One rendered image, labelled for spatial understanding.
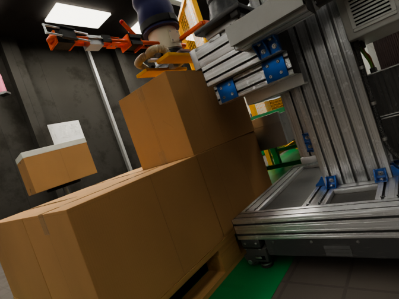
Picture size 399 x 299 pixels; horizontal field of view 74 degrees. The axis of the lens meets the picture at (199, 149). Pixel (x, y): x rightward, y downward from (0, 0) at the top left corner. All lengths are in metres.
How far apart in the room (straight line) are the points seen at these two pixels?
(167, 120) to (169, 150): 0.15
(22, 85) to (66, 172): 4.13
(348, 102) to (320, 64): 0.19
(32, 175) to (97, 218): 2.09
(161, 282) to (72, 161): 2.18
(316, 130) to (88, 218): 0.96
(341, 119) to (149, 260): 0.91
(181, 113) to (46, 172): 1.97
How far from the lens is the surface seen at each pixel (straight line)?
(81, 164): 3.03
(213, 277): 1.27
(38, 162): 2.94
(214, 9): 1.22
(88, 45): 1.34
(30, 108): 6.72
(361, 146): 1.23
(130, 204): 0.93
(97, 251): 0.88
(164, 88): 1.24
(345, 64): 1.22
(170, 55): 1.42
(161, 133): 1.31
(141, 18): 1.66
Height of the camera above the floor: 0.61
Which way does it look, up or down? 2 degrees down
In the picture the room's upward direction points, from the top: 19 degrees counter-clockwise
